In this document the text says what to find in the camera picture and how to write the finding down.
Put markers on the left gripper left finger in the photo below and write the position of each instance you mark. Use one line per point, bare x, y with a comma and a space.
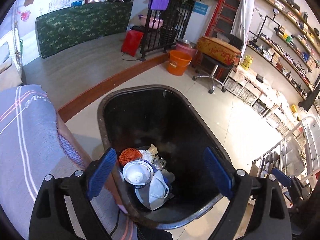
50, 218

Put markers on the white face mask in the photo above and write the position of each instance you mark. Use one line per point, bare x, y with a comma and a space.
154, 194

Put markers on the black trash bin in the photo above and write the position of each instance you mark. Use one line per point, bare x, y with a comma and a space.
161, 116

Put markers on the grey striped table cloth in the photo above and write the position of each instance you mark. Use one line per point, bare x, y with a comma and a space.
35, 142

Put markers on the orange mesh net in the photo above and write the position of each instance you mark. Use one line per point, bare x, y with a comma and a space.
129, 155

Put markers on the yellow small container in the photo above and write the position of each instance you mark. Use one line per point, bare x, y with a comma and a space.
247, 61

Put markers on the rolling stool with cushion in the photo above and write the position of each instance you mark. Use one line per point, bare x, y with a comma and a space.
223, 51

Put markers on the white swing bed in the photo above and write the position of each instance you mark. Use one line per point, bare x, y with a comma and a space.
11, 64

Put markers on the orange plastic bucket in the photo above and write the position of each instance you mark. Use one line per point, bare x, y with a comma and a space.
178, 62

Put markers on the pink bucket with lid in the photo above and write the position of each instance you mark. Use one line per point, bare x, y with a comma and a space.
186, 46

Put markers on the red bag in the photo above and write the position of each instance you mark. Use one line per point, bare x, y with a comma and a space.
132, 42

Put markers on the black metal rack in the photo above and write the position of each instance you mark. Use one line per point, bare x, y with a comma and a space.
175, 21

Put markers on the pink basin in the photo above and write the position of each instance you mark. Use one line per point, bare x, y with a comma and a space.
153, 23

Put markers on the wall shelves with products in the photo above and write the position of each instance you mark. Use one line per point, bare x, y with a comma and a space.
284, 43

